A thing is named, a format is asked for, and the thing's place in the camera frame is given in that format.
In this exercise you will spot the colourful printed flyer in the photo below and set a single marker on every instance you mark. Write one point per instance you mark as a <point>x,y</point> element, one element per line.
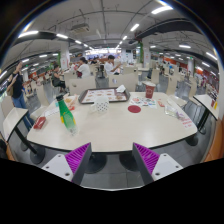
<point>143,102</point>

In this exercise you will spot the beige canteen chairs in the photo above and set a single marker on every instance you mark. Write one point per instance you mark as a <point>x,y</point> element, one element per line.
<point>81,85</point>

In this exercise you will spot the dark tray with paper liner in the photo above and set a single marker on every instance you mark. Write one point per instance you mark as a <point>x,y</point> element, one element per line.
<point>100,95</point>

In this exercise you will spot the green plastic drink bottle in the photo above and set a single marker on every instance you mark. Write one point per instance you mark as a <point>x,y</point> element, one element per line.
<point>66,116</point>

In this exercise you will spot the clear plastic bag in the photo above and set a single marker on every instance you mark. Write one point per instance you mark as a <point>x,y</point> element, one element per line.
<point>171,110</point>

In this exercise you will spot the flat round red coaster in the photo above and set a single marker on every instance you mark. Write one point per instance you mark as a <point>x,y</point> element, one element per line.
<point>134,109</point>

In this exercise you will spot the red sauce packet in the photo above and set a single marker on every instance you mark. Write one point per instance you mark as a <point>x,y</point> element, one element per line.
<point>161,103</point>

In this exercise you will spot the small red box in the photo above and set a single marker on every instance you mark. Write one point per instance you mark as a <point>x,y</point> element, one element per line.
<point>39,122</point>

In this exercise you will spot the ceiling lights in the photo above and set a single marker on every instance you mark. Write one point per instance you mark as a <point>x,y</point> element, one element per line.
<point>28,33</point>

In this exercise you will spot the ceiling air conditioning unit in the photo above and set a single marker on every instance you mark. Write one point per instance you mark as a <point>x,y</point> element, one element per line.
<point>80,28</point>

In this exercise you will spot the red paper cup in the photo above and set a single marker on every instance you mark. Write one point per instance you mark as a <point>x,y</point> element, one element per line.
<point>149,90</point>

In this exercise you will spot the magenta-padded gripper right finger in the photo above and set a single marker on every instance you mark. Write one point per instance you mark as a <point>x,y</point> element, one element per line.
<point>147,158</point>

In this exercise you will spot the person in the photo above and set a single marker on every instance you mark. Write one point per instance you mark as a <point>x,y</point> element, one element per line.
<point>84,70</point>
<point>56,78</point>
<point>109,66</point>
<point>17,86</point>

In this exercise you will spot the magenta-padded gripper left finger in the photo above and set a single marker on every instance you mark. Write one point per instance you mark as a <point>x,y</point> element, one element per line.
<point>77,158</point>

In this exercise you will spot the white paper slip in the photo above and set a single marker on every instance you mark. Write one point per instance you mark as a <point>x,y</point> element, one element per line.
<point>51,111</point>

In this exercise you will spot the white napkin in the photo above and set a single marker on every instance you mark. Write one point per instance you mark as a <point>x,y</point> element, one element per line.
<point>121,88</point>

